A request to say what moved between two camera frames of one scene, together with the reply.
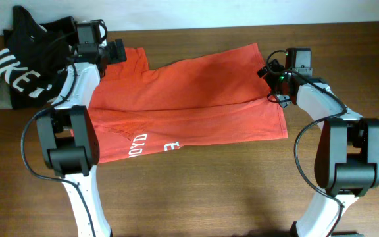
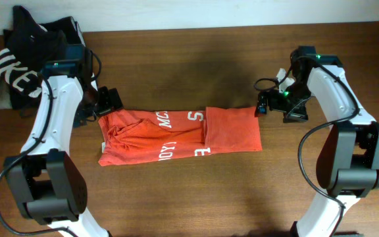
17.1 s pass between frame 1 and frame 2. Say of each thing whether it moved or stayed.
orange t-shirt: moved
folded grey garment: stayed
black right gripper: moved
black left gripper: moved
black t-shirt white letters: stayed
